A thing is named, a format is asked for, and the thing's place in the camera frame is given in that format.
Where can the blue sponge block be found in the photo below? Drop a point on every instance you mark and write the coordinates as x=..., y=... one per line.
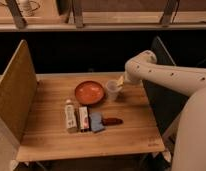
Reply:
x=96, y=122

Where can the translucent white cup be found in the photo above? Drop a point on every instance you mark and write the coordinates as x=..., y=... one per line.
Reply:
x=112, y=90

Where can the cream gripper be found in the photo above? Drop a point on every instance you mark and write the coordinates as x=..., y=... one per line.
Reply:
x=120, y=81

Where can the wooden back shelf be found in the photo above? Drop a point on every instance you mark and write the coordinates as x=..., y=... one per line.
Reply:
x=103, y=15

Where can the white container on shelf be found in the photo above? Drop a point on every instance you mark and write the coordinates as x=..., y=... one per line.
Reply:
x=26, y=8

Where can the left wooden side panel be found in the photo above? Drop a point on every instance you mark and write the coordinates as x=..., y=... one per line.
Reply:
x=18, y=86

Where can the right dark side panel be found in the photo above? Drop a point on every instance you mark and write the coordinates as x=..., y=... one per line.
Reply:
x=165, y=103

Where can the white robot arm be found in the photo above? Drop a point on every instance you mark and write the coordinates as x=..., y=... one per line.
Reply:
x=190, y=125

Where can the white and pink box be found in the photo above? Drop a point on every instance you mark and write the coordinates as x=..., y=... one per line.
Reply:
x=84, y=118

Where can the white squeeze tube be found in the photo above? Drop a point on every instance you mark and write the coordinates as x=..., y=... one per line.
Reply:
x=70, y=117

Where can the orange ceramic bowl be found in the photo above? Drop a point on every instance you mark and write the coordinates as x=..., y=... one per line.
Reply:
x=89, y=92

